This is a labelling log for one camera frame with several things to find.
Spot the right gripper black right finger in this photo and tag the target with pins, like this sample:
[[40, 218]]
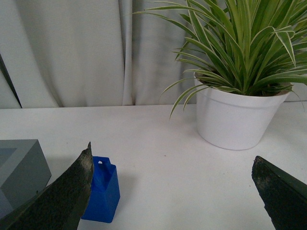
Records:
[[284, 197]]

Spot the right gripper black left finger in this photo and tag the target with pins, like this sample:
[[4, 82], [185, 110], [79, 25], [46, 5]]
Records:
[[61, 204]]

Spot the blue plastic part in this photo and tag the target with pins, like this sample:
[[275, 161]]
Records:
[[105, 192]]

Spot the gray base block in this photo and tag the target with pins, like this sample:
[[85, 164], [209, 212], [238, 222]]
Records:
[[23, 173]]

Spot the white plant pot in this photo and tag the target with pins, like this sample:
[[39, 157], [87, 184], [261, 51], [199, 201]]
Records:
[[231, 121]]

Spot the gray curtain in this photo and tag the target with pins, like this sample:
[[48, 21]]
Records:
[[83, 53]]

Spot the green spider plant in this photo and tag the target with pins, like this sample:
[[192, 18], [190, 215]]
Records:
[[243, 47]]

